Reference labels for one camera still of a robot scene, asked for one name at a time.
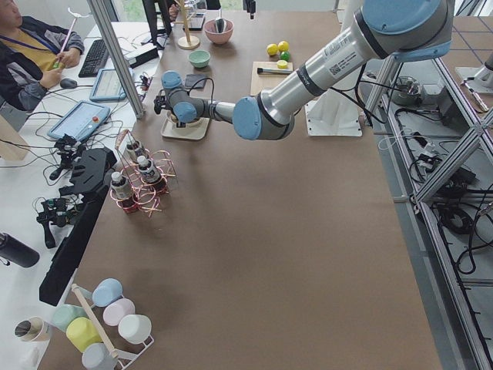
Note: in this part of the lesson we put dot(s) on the green lime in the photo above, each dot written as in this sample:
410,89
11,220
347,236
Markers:
285,55

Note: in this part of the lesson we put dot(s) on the black keyboard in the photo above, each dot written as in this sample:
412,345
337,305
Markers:
96,59

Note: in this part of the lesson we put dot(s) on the aluminium frame post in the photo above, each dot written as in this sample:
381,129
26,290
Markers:
121,66

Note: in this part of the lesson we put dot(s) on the white cup rack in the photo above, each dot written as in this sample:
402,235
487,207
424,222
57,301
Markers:
104,326

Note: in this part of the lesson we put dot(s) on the tea bottle two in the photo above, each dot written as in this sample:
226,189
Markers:
149,173

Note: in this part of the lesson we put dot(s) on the white round plate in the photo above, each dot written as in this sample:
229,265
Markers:
170,117

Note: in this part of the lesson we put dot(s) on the steel muddler rod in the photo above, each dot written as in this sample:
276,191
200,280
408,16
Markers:
261,70

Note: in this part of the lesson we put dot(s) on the cream rabbit tray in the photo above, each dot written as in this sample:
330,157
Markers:
193,133

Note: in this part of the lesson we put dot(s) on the copper wire bottle rack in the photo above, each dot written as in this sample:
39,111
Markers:
145,197

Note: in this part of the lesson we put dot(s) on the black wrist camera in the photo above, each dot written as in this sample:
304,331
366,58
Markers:
160,102

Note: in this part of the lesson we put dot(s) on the half lemon slice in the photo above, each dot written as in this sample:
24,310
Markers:
282,64

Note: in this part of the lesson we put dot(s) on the blue teach pendant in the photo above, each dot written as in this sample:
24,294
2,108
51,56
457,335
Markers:
81,121
107,87

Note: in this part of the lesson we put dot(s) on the metal scoop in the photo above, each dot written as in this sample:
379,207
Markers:
220,23

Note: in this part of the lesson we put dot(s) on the tea bottle three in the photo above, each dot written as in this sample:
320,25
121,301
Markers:
134,150

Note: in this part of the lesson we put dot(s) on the seated person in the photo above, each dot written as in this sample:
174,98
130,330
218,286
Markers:
33,56

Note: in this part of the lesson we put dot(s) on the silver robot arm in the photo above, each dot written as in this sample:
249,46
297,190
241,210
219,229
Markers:
412,30

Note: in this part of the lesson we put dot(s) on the blue teach pendant far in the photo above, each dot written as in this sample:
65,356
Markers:
107,87

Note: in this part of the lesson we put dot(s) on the grey folded cloth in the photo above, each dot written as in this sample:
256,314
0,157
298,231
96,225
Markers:
195,81

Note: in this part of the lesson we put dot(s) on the blue teach pendant near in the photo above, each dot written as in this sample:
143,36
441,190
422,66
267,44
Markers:
81,121

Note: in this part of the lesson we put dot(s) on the tea bottle one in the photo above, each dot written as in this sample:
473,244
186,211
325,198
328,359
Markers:
120,186

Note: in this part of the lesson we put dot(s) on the black water bottle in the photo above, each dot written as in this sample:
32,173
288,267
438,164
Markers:
14,251

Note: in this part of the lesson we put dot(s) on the wooden mug tree stand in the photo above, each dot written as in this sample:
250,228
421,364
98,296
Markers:
188,41

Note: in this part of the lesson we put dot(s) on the yellow lemon far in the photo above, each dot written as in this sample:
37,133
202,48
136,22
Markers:
283,46

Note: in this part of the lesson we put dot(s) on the green bowl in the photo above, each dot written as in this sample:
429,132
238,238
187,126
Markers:
199,59

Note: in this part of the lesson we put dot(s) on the wooden cutting board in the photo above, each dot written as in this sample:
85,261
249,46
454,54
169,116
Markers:
265,81

